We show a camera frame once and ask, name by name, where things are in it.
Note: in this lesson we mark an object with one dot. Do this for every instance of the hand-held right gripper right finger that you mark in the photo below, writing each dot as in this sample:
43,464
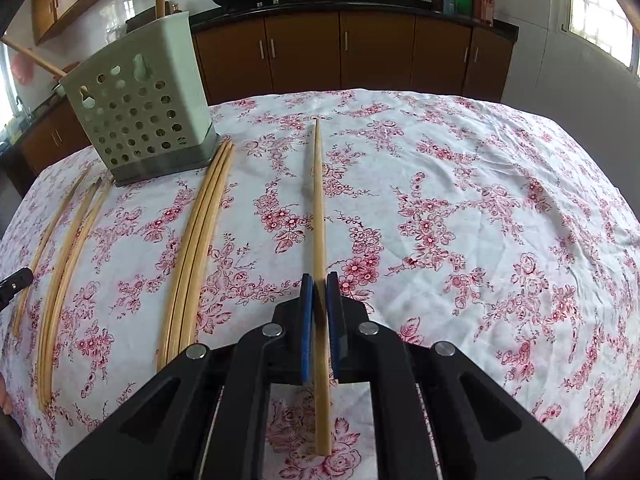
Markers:
336,330

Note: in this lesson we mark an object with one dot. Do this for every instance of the red hanging decoration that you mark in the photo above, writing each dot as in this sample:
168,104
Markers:
21,67

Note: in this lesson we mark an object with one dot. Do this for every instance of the person's left hand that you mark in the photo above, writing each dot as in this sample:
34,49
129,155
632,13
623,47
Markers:
5,395

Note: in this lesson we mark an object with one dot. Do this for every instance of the green box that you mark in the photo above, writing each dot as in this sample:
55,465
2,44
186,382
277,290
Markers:
462,0

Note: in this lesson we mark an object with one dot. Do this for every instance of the black countertop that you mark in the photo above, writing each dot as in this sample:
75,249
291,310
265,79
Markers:
380,1

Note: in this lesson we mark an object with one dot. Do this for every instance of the red floral white tablecloth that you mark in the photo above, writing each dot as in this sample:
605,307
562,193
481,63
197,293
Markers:
450,185

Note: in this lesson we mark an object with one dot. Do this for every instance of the red box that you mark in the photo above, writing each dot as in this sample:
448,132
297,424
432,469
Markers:
486,10

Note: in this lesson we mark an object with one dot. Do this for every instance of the barred window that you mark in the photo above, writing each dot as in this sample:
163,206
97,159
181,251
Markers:
597,10

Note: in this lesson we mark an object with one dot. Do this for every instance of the black gas stove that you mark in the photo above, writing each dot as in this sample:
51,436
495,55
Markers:
300,0

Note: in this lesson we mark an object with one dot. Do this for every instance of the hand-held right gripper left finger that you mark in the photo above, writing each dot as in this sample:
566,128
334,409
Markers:
306,330

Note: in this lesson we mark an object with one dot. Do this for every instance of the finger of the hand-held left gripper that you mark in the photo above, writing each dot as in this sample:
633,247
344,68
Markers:
15,282

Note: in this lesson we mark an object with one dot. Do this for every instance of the brown sink cabinet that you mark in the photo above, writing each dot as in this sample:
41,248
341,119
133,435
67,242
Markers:
50,140

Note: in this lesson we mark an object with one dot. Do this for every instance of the brown base cabinet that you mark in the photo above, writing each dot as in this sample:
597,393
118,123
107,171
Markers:
380,55

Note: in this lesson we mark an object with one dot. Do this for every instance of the green perforated chopstick holder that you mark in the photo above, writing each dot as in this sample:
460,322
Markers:
150,110

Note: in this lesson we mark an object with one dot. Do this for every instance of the bright window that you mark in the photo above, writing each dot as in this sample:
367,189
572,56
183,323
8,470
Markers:
6,85

